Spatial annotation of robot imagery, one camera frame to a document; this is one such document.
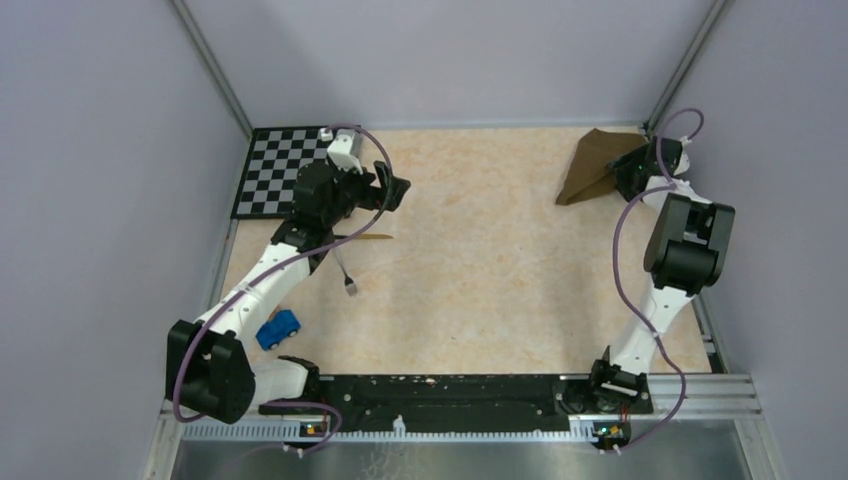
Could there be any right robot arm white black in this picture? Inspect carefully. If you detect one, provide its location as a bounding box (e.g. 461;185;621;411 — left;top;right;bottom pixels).
586;137;735;414

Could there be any brown cloth napkin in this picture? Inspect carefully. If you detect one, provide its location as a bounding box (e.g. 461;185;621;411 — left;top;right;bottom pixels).
555;128;647;206

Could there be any silver metal fork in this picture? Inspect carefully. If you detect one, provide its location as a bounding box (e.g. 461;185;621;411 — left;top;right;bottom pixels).
332;248;358;297

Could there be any blue toy car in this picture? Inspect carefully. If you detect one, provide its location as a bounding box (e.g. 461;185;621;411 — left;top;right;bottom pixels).
255;310;301;351

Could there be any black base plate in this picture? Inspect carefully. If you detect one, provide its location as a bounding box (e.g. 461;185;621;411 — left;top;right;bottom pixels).
258;374;653;433

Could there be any black white checkerboard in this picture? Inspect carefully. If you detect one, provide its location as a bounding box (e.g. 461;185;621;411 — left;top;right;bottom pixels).
231;126;344;220

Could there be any aluminium frame rail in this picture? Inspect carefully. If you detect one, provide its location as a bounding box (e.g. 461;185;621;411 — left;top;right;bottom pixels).
157;374;761;446

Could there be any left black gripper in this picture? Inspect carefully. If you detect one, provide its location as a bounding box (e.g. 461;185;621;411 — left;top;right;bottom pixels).
323;159;410;227

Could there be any knife with wooden handle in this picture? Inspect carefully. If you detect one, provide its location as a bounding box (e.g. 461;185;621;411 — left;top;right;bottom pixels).
334;233;394;240

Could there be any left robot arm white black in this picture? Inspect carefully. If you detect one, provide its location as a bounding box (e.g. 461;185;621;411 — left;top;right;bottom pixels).
165;161;411;424

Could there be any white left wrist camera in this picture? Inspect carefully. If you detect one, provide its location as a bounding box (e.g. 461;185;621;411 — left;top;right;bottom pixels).
319;127;363;174

